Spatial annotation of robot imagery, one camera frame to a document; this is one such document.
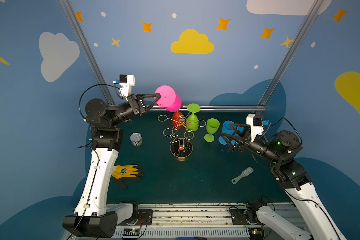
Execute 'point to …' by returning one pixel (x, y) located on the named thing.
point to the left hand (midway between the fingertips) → (158, 95)
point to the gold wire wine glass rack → (181, 146)
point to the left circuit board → (130, 233)
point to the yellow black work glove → (122, 173)
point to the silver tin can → (136, 139)
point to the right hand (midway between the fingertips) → (228, 127)
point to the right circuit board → (256, 233)
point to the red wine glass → (178, 120)
